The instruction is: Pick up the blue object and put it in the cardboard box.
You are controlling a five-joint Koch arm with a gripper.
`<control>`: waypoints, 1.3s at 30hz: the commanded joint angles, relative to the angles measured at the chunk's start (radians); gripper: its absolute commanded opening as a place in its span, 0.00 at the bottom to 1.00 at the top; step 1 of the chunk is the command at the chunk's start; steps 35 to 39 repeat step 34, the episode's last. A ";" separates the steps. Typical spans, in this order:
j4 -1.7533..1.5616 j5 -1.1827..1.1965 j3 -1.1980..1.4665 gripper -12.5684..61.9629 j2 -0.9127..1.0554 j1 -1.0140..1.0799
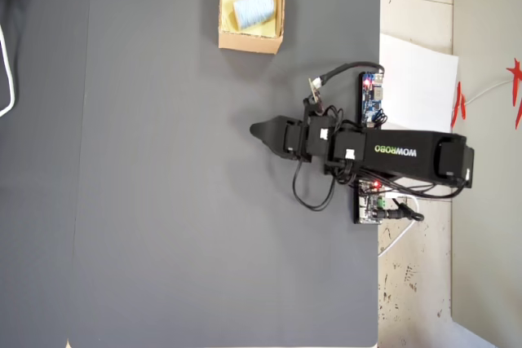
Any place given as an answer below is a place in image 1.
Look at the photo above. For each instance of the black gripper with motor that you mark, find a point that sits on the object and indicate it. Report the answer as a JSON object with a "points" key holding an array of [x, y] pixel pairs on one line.
{"points": [[294, 140]]}

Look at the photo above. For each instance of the black WOWROBO robot arm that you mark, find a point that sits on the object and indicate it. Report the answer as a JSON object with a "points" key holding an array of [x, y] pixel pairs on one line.
{"points": [[399, 154]]}

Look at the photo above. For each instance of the open cardboard box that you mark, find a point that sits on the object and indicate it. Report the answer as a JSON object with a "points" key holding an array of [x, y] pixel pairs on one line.
{"points": [[250, 38]]}

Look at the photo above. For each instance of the blue circuit board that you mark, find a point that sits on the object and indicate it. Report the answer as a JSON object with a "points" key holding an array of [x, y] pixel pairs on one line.
{"points": [[370, 97]]}

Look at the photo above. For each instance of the large dark grey mat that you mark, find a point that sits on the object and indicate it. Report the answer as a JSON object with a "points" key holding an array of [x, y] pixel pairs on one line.
{"points": [[204, 221]]}

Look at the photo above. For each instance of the white motor controller board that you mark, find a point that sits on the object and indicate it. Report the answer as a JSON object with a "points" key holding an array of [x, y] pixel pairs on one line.
{"points": [[369, 207]]}

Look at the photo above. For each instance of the black power plug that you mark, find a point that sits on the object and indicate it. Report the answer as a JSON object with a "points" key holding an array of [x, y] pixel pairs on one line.
{"points": [[401, 212]]}

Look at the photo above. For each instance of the white paper sheet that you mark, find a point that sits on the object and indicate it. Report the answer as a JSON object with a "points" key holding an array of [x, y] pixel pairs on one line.
{"points": [[416, 83]]}

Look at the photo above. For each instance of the white curved tube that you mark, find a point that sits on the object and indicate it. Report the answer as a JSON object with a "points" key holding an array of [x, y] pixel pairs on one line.
{"points": [[11, 87]]}

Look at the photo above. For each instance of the small camera module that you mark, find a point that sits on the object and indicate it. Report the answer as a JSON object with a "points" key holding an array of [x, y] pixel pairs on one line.
{"points": [[315, 93]]}

